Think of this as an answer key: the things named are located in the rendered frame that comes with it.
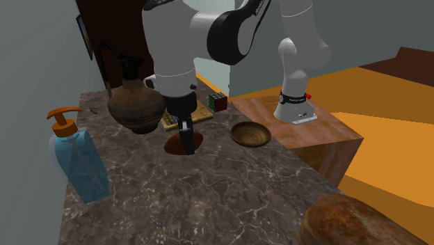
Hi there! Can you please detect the brown wooden bowl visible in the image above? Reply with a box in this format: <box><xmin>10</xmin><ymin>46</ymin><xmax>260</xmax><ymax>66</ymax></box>
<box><xmin>230</xmin><ymin>120</ymin><xmax>273</xmax><ymax>149</ymax></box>

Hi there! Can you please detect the red-brown round plate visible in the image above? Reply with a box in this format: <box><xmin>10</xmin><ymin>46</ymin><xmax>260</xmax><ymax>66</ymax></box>
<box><xmin>163</xmin><ymin>131</ymin><xmax>204</xmax><ymax>157</ymax></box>

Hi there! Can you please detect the colourful puzzle cube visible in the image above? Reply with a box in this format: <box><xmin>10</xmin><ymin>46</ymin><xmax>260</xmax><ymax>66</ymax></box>
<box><xmin>208</xmin><ymin>91</ymin><xmax>229</xmax><ymax>113</ymax></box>

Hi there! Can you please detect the brown jug with black neck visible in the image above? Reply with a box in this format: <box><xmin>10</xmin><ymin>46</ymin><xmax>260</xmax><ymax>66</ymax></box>
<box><xmin>97</xmin><ymin>42</ymin><xmax>168</xmax><ymax>135</ymax></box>

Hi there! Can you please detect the dark framed wall picture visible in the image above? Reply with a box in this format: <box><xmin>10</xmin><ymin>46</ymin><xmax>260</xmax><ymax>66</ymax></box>
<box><xmin>75</xmin><ymin>14</ymin><xmax>95</xmax><ymax>61</ymax></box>

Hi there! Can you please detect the brown bread loaf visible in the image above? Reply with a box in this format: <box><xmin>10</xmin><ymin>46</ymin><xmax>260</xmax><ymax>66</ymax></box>
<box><xmin>297</xmin><ymin>193</ymin><xmax>430</xmax><ymax>245</ymax></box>

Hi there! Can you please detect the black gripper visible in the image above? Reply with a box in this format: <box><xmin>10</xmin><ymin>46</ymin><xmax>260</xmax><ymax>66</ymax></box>
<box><xmin>165</xmin><ymin>91</ymin><xmax>199</xmax><ymax>156</ymax></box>

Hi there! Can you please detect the red-brown wooden robot stand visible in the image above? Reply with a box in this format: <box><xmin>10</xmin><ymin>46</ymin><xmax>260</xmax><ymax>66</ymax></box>
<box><xmin>230</xmin><ymin>95</ymin><xmax>364</xmax><ymax>189</ymax></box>

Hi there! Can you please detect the blue soap dispenser orange pump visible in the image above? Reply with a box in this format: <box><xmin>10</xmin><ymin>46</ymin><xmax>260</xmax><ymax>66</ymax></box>
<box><xmin>46</xmin><ymin>106</ymin><xmax>111</xmax><ymax>205</ymax></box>

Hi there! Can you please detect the dark brown door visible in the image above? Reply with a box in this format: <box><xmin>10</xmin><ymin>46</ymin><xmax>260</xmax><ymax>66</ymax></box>
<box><xmin>74</xmin><ymin>0</ymin><xmax>156</xmax><ymax>91</ymax></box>

